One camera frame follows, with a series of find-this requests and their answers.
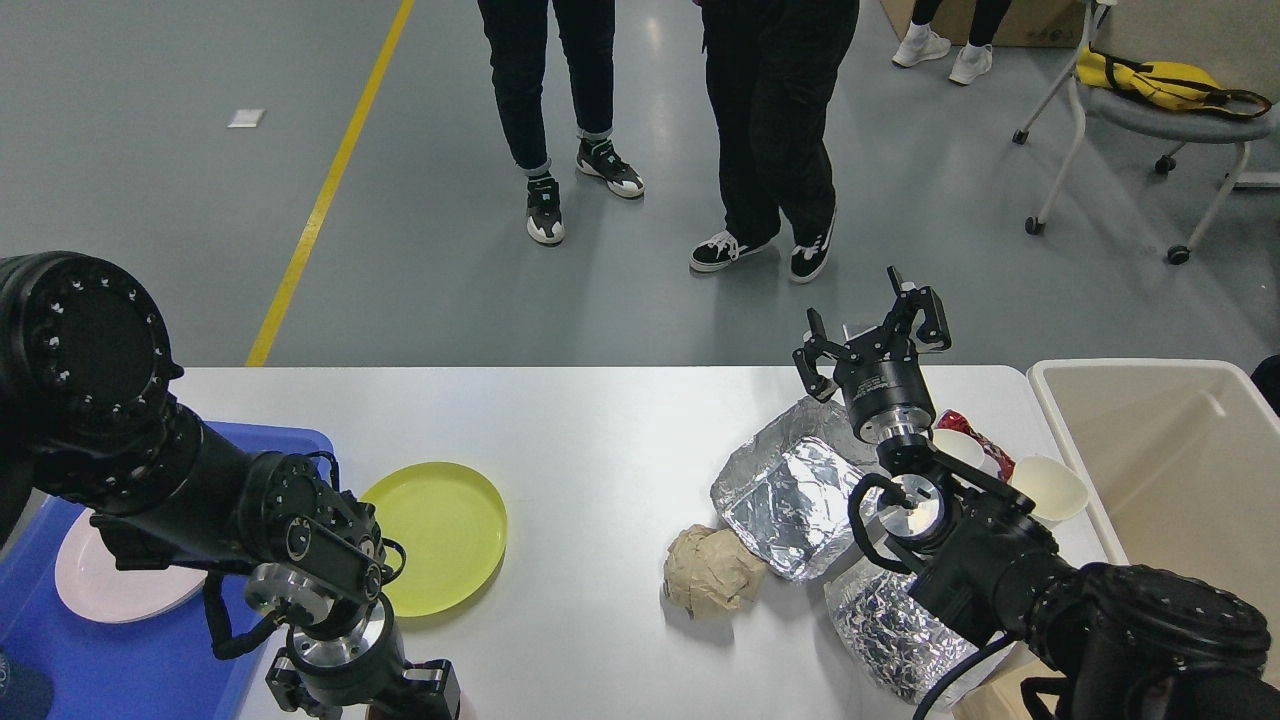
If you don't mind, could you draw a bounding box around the beige plastic bin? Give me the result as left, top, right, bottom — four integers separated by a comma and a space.
1028, 357, 1279, 634

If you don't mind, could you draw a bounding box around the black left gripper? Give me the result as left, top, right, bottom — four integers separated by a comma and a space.
265, 594, 461, 719

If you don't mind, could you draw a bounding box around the person in dark jeans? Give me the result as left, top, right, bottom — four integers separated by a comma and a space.
476, 0, 646, 247

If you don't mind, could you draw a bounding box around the pink plate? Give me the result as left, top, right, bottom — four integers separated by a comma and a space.
54, 509, 205, 624

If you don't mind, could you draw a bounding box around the person in black trousers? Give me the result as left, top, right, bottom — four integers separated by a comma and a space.
690, 1, 860, 283

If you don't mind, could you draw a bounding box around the grey chair on wheels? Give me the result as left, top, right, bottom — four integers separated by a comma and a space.
1025, 1, 1277, 265

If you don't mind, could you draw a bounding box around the cardboard box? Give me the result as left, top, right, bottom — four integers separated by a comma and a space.
931, 1, 1085, 47

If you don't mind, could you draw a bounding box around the crumpled brown paper ball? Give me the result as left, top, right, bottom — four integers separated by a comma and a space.
662, 524, 768, 620

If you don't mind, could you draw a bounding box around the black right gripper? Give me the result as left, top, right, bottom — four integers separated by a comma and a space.
795, 266, 955, 446

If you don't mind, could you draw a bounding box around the yellow bag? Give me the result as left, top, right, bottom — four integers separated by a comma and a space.
1075, 46, 1274, 122

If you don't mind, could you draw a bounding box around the white paper bowl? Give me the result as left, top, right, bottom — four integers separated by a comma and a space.
1009, 455, 1089, 529

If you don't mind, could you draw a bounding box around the aluminium foil tray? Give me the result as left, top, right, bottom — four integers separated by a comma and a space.
710, 396, 881, 582

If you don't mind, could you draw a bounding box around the red snack wrapper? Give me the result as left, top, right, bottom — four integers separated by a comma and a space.
934, 409, 1016, 483

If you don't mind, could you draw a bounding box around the person in white sneakers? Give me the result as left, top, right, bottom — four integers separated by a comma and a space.
892, 0, 1012, 87

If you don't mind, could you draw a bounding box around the crumpled aluminium foil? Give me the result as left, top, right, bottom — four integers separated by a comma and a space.
824, 559, 979, 705

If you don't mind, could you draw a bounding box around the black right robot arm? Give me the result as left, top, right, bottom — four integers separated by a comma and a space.
794, 268, 1279, 719

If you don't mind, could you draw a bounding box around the pink brown cup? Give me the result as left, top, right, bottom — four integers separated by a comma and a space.
364, 688, 474, 719

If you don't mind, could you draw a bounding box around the yellow plate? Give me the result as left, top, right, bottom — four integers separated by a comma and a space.
361, 461, 508, 618

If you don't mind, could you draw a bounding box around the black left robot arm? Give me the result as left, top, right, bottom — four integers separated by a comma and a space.
1, 251, 461, 719

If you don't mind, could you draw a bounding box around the green yellow mug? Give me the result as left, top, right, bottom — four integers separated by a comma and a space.
1, 651, 54, 719

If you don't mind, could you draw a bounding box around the white paper cup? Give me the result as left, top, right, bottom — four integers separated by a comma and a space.
932, 428, 989, 470

